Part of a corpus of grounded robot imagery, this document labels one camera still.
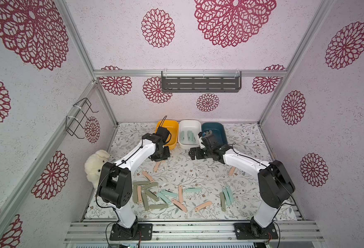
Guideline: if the floral patterned table mat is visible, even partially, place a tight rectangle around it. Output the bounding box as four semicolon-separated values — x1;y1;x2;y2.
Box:
84;123;271;220

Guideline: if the aluminium front rail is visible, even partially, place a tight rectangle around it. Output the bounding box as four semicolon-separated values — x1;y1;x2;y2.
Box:
63;221;324;244

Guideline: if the white plush teddy bear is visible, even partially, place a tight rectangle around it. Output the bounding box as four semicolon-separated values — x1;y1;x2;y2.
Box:
84;150;113;190

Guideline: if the olive folded fruit knife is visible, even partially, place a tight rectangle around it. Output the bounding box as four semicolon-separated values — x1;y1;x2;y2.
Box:
219;192;226;212
149;204;169;210
144;189;160;202
132;181;151;186
141;192;150;211
142;182;158;190
132;186;138;204

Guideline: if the yellow plastic storage box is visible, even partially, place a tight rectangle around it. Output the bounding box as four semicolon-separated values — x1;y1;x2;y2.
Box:
156;120;179;150

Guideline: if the pink fruit knife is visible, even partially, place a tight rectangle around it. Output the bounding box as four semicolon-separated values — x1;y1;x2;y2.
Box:
178;185;184;204
228;166;236;176
137;186;143;204
142;171;155;182
153;161;161;172
171;198;188;212
195;201;213;212

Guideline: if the dark teal storage box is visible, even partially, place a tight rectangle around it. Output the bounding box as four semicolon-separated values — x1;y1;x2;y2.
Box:
201;122;228;145

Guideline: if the black wire wall rack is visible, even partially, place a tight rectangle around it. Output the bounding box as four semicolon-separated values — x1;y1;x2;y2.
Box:
65;97;98;140

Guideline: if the grey wall shelf rack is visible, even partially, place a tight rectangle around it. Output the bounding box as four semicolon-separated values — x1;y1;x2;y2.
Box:
160;71;242;93

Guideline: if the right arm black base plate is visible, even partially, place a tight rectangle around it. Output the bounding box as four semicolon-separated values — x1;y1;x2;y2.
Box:
234;222;279;240

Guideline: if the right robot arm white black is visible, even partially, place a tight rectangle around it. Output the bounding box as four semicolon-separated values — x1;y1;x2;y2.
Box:
189;132;296;229

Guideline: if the white plastic storage box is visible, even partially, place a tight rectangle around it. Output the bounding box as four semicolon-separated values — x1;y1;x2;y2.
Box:
178;120;201;150

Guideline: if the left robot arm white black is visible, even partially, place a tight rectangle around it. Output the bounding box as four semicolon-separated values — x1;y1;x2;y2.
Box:
96;127;172;229

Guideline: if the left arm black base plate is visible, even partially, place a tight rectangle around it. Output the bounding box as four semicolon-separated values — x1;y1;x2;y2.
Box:
109;223;153;241

